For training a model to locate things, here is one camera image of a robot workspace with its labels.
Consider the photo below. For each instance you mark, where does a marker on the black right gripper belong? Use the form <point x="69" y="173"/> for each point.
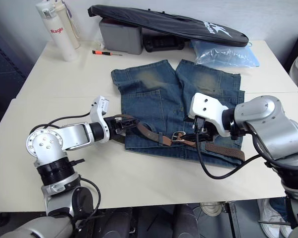
<point x="208" y="129"/>

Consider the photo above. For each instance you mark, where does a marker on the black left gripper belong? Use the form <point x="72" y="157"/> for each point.
<point x="113" y="127"/>

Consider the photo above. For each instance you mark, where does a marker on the brown braided belt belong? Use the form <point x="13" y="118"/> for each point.
<point x="151" y="135"/>

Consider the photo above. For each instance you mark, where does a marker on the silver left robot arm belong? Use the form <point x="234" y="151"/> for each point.
<point x="74" y="135"/>

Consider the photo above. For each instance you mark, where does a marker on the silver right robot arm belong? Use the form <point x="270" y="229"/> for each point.
<point x="270" y="124"/>

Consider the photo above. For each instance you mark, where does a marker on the blue denim shorts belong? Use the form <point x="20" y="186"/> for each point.
<point x="149" y="104"/>

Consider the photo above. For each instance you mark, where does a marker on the small white sneaker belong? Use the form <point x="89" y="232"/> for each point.
<point x="211" y="208"/>

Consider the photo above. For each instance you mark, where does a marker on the orange black screwdriver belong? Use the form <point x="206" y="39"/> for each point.
<point x="101" y="52"/>

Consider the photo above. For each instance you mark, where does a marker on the blue clear plastic bag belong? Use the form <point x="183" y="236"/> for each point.
<point x="226" y="55"/>

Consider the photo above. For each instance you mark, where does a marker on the black handheld controller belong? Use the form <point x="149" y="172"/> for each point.
<point x="161" y="44"/>

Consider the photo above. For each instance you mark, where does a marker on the grey plastic box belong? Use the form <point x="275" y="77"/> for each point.
<point x="119" y="37"/>

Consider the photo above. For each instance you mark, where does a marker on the grey metal table leg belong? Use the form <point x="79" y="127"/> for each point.
<point x="231" y="220"/>

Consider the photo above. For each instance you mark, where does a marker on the cream cylindrical bottle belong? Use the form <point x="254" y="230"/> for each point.
<point x="70" y="32"/>

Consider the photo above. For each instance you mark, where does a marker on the large white sneaker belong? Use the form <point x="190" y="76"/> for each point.
<point x="270" y="220"/>

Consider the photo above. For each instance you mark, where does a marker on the long black fabric bag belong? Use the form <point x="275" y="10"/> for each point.
<point x="169" y="22"/>

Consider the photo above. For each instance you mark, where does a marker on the white Raglo bottle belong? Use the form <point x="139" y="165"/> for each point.
<point x="58" y="34"/>

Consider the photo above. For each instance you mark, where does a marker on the black chair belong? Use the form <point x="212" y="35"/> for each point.
<point x="296" y="47"/>

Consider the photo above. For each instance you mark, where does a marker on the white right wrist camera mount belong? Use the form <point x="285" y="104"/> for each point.
<point x="208" y="109"/>

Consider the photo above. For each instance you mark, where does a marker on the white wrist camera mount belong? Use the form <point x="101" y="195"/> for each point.
<point x="98" y="109"/>
<point x="208" y="109"/>

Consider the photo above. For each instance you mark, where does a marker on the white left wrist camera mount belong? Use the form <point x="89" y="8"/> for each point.
<point x="98" y="109"/>

